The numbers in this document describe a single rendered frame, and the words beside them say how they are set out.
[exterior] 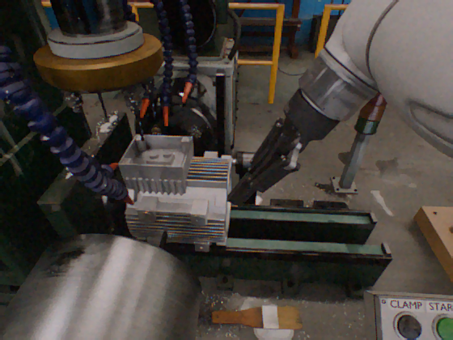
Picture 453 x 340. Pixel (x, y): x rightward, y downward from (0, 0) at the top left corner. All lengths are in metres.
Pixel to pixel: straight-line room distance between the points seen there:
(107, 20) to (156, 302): 0.36
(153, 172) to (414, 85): 0.42
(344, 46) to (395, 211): 0.73
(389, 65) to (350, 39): 0.10
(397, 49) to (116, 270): 0.35
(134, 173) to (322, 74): 0.36
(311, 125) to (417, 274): 0.60
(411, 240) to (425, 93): 0.76
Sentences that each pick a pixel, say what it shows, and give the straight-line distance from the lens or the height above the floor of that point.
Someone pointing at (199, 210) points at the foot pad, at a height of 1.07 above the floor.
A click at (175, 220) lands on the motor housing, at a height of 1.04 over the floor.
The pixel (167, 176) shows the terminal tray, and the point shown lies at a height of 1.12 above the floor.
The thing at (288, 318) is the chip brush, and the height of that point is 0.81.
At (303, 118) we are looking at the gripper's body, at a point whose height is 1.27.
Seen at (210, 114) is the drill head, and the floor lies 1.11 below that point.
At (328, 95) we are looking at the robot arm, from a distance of 0.36.
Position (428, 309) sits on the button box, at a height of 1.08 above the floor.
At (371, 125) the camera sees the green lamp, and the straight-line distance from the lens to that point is 0.87.
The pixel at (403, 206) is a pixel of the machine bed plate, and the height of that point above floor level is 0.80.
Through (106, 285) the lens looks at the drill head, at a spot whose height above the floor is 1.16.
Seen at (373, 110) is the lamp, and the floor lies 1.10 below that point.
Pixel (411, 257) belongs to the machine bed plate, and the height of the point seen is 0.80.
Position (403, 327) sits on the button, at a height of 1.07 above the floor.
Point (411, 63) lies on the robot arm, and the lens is 0.24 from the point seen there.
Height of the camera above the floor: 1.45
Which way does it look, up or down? 41 degrees down
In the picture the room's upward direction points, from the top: straight up
